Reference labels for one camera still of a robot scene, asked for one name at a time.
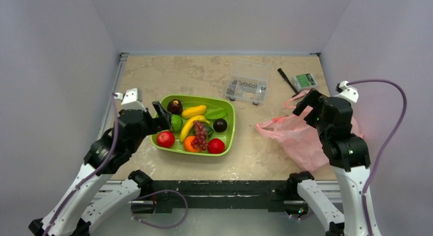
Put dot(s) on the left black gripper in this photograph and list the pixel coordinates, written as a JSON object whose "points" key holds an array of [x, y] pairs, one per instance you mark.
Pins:
{"points": [[164, 117]]}

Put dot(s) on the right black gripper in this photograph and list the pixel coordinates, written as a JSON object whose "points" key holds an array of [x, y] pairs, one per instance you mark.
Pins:
{"points": [[314, 103]]}

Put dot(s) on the yellow fake banana bunch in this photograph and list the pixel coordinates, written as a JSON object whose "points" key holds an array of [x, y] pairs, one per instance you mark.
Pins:
{"points": [[189, 124]]}

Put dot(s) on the pink plastic bag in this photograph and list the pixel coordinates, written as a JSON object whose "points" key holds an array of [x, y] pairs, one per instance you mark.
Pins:
{"points": [[302, 144]]}

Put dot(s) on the red fake grape bunch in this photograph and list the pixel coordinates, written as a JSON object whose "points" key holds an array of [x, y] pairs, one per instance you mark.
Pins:
{"points": [[201, 135]]}

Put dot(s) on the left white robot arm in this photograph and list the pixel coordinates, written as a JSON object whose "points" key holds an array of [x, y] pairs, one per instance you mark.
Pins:
{"points": [[75, 213]]}

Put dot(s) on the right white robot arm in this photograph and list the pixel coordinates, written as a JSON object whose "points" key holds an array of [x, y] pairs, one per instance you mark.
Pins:
{"points": [[357, 217]]}

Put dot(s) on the dark red fake apple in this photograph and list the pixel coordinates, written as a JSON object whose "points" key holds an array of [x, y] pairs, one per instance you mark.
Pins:
{"points": [[175, 107]]}

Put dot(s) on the red fake apple left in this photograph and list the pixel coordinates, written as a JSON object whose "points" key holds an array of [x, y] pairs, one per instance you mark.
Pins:
{"points": [[165, 139]]}

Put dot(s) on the yellow fake fruit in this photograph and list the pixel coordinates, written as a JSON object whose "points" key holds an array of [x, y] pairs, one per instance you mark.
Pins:
{"points": [[193, 111]]}

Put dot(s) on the orange fake fruit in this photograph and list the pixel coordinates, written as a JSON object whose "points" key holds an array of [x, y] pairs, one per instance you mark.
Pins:
{"points": [[188, 144]]}

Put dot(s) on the dark green fake avocado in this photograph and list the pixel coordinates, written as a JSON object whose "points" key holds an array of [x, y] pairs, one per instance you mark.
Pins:
{"points": [[210, 131]]}

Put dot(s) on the green fake starfruit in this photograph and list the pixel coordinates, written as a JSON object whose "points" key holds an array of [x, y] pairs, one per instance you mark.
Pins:
{"points": [[213, 114]]}

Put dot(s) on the red fake apple right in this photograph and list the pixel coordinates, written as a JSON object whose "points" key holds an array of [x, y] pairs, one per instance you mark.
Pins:
{"points": [[216, 146]]}

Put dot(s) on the small green labelled box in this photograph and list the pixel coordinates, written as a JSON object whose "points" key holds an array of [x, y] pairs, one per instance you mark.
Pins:
{"points": [[305, 82]]}

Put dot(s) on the green plastic tray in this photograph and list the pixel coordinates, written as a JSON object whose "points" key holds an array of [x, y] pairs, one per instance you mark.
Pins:
{"points": [[212, 103]]}

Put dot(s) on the clear plastic screw box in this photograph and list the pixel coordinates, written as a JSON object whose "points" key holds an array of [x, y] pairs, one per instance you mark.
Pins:
{"points": [[248, 82]]}

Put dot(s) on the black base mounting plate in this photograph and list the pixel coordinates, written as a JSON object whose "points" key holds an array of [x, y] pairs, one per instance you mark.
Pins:
{"points": [[162, 196]]}

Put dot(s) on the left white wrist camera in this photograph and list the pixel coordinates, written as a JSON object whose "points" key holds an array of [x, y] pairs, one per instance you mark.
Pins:
{"points": [[131, 99]]}

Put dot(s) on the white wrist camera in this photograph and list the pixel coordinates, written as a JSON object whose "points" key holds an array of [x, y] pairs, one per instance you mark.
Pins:
{"points": [[347, 92], [131, 99]]}

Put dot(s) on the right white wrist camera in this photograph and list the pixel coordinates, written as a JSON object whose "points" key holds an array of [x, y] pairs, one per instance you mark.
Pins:
{"points": [[347, 92]]}

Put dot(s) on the black T-handle tool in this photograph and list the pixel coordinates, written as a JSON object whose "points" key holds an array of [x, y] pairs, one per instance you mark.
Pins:
{"points": [[286, 79]]}

